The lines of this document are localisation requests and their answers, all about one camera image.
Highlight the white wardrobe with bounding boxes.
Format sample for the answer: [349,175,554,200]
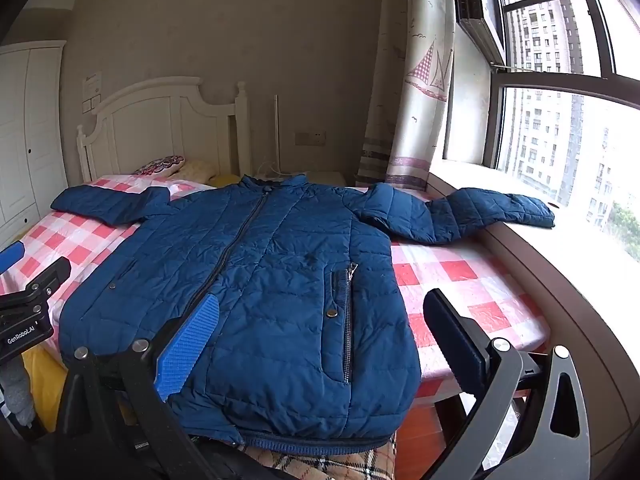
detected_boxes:
[0,40,68,251]

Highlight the dark framed window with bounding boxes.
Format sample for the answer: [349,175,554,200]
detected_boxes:
[447,0,640,261]

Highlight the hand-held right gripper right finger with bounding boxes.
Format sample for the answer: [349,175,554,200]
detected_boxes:
[424,288,592,480]

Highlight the white wooden headboard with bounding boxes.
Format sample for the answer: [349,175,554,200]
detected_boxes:
[76,76,251,183]

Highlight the red white checkered bed sheet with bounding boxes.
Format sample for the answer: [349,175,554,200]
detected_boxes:
[0,172,551,401]

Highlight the white pole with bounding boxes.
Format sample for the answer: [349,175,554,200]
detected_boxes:
[272,94,281,176]

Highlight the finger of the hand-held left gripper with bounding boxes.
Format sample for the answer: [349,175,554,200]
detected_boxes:
[0,241,27,276]
[20,257,72,295]

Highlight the plaid blanket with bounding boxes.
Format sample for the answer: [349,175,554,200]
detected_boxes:
[235,430,401,480]

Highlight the stone window sill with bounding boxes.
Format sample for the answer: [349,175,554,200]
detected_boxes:
[430,160,640,376]

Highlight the cream fluffy cushion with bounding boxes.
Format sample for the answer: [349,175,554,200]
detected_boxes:
[172,160,218,183]

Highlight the sailboat print curtain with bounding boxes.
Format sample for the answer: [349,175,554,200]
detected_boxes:
[355,0,458,191]

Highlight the yellow cloth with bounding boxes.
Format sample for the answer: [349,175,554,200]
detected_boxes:
[22,345,68,433]

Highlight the blue puffer jacket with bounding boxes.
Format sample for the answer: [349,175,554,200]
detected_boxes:
[50,174,557,453]

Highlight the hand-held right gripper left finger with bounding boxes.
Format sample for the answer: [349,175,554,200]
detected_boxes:
[72,294,220,480]

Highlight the patterned pink pillow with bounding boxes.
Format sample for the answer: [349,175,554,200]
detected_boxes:
[134,155,186,177]

